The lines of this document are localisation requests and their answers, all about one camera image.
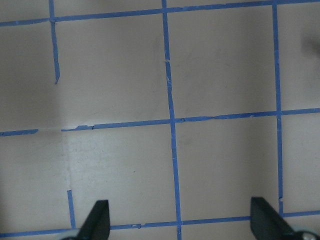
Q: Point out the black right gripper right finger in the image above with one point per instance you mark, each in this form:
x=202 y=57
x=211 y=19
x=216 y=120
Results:
x=266 y=223

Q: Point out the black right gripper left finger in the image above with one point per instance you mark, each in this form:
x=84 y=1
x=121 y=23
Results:
x=97 y=223

